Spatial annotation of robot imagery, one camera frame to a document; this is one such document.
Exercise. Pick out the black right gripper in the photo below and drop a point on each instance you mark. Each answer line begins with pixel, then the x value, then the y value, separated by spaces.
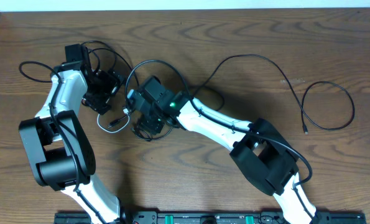
pixel 146 125

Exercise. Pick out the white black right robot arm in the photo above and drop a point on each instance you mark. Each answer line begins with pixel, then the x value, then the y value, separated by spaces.
pixel 260 152

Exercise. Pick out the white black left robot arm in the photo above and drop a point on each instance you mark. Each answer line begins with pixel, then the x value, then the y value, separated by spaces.
pixel 59 153

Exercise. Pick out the black mounting rail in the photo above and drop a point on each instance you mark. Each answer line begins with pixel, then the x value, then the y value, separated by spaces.
pixel 239 218

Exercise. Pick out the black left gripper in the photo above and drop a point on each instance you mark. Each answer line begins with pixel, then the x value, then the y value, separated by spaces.
pixel 114 80

